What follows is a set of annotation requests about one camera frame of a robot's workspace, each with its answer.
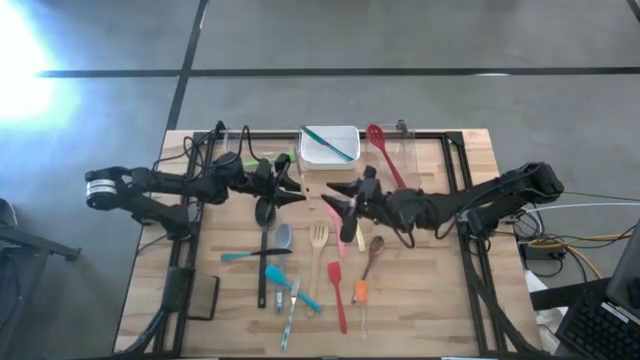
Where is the cream handled butter knife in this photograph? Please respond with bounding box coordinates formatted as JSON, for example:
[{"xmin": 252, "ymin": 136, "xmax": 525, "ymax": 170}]
[{"xmin": 353, "ymin": 219, "xmax": 368, "ymax": 253}]

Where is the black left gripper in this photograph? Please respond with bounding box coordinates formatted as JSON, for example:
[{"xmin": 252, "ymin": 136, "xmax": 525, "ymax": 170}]
[{"xmin": 246, "ymin": 152, "xmax": 308, "ymax": 207}]

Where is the teal silicone spatula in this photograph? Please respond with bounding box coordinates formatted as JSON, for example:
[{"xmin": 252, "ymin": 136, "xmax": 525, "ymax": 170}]
[{"xmin": 264, "ymin": 264, "xmax": 324, "ymax": 314}]

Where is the pink silicone spatula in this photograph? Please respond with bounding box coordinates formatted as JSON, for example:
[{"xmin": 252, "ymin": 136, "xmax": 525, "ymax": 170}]
[{"xmin": 324, "ymin": 203, "xmax": 348, "ymax": 260}]

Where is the red silicone spatula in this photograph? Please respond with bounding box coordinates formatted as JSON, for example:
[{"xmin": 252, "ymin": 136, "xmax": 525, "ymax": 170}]
[{"xmin": 327, "ymin": 260, "xmax": 349, "ymax": 335}]

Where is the black power box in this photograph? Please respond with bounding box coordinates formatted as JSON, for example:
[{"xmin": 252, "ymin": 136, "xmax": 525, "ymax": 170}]
[{"xmin": 519, "ymin": 238, "xmax": 556, "ymax": 261}]

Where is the black laptop keyboard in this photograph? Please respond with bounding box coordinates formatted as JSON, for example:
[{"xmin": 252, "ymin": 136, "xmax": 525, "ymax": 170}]
[{"xmin": 554, "ymin": 294, "xmax": 640, "ymax": 360}]

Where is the black rig frame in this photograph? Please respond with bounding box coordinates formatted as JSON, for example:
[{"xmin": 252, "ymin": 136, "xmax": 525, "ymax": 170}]
[{"xmin": 112, "ymin": 130, "xmax": 546, "ymax": 359}]

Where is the red slotted spoon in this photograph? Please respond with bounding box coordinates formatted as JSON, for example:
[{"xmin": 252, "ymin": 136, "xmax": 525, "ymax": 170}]
[{"xmin": 366, "ymin": 123, "xmax": 407, "ymax": 190}]

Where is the white plastic bin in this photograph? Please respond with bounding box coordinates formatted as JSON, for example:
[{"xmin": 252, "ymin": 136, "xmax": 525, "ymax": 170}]
[{"xmin": 298, "ymin": 124, "xmax": 361, "ymax": 172}]

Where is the white cloth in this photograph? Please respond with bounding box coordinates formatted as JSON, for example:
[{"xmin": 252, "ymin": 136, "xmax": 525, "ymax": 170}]
[{"xmin": 523, "ymin": 269, "xmax": 569, "ymax": 354}]

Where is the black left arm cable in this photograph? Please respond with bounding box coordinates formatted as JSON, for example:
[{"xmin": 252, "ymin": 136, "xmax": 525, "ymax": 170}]
[{"xmin": 152, "ymin": 119, "xmax": 254, "ymax": 176}]

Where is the dark monitor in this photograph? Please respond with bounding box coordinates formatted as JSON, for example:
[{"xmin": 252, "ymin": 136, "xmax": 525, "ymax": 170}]
[{"xmin": 606, "ymin": 219, "xmax": 640, "ymax": 321}]

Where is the thin black cable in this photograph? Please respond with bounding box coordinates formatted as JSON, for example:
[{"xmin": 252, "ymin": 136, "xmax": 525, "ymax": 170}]
[{"xmin": 564, "ymin": 191, "xmax": 640, "ymax": 202}]

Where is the yellow cable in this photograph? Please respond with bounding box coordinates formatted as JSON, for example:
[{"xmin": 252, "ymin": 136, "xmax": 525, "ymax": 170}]
[{"xmin": 527, "ymin": 233, "xmax": 634, "ymax": 281}]

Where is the black cart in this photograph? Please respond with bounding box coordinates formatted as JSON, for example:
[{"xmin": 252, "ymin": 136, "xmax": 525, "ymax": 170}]
[{"xmin": 0, "ymin": 198, "xmax": 82, "ymax": 264}]

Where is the black nylon ladle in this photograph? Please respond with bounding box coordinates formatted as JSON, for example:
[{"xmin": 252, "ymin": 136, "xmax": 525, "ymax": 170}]
[{"xmin": 253, "ymin": 197, "xmax": 278, "ymax": 309}]

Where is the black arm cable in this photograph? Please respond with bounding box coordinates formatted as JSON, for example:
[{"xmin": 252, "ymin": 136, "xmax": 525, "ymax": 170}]
[
  {"xmin": 392, "ymin": 214, "xmax": 419, "ymax": 250},
  {"xmin": 152, "ymin": 119, "xmax": 254, "ymax": 176}
]

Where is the brown wooden spoon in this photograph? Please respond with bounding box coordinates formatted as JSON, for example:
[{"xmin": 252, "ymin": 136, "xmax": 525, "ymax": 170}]
[{"xmin": 351, "ymin": 235, "xmax": 386, "ymax": 305}]

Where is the black rounded rectangular holder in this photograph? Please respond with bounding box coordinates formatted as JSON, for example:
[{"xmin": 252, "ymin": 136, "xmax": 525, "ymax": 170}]
[{"xmin": 188, "ymin": 273, "xmax": 221, "ymax": 322}]

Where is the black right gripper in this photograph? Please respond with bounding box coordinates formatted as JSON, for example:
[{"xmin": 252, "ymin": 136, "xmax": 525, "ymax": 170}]
[{"xmin": 320, "ymin": 166, "xmax": 397, "ymax": 245}]

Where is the white cable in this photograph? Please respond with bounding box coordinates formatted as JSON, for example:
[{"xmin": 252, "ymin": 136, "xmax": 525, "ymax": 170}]
[{"xmin": 524, "ymin": 201, "xmax": 640, "ymax": 214}]

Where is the orange spatula clear handle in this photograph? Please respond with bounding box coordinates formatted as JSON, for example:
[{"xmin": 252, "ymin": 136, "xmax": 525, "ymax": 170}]
[{"xmin": 353, "ymin": 279, "xmax": 370, "ymax": 341}]

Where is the clear plastic bin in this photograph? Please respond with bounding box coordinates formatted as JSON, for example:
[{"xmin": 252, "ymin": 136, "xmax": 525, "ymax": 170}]
[
  {"xmin": 223, "ymin": 128, "xmax": 301, "ymax": 174},
  {"xmin": 363, "ymin": 121, "xmax": 421, "ymax": 190}
]

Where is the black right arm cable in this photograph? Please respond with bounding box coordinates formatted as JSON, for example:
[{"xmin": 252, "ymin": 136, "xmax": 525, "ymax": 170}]
[{"xmin": 392, "ymin": 214, "xmax": 419, "ymax": 250}]

